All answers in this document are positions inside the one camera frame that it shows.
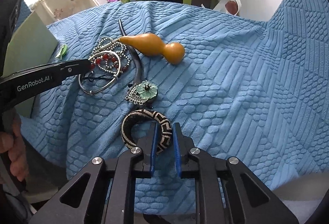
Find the small green jade charm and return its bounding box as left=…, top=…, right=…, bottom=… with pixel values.
left=55, top=44, right=68, bottom=60

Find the black white patterned bangle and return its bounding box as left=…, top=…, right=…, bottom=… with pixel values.
left=120, top=109, right=173, bottom=155

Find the orange gourd pendant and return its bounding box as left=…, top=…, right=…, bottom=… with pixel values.
left=119, top=34, right=185, bottom=65

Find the person's left hand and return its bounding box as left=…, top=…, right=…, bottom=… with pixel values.
left=1, top=115, right=28, bottom=182

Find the pale green open box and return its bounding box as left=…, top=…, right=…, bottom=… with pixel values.
left=2, top=10, right=59, bottom=119

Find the silver hoop bangle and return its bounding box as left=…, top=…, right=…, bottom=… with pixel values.
left=78, top=50, right=122, bottom=96

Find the green flower brooch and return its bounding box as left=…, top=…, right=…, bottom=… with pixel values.
left=125, top=80, right=158, bottom=106

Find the black curved hair stick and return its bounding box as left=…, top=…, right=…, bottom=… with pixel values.
left=118, top=18, right=143, bottom=86

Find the blue textured chair cover right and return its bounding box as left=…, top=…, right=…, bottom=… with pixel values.
left=264, top=0, right=329, bottom=173

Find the white tote bag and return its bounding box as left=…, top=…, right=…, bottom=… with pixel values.
left=212, top=0, right=241, bottom=16

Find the red bead silver necklace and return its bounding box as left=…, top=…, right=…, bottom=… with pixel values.
left=90, top=36, right=131, bottom=75

